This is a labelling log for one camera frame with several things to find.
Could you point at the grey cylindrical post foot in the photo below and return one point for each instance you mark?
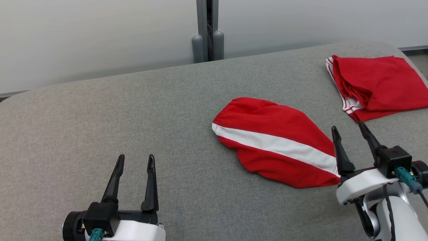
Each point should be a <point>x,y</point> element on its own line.
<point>218,47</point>
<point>197,50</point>

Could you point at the grey metal partition post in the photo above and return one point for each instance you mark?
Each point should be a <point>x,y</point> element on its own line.
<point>201,20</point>

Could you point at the red shorts with white stripe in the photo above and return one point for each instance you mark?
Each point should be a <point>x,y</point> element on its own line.
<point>267,124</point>

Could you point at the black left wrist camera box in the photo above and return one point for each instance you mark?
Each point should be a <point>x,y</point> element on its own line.
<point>100,216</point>

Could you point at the grey wall baseboard strip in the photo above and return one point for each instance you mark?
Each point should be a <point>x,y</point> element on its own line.
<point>414,48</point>
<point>13,94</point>

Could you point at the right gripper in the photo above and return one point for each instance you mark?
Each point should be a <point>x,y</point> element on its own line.
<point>357,187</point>

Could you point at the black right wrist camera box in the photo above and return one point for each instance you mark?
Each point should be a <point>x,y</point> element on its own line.
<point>394,160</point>

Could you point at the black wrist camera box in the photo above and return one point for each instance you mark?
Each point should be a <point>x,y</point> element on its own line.
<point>394,160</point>
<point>100,216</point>

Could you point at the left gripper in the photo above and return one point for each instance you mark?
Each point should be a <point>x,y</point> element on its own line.
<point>137,232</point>

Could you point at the red shirt with white sleeves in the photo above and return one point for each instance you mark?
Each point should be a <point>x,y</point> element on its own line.
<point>384,83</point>

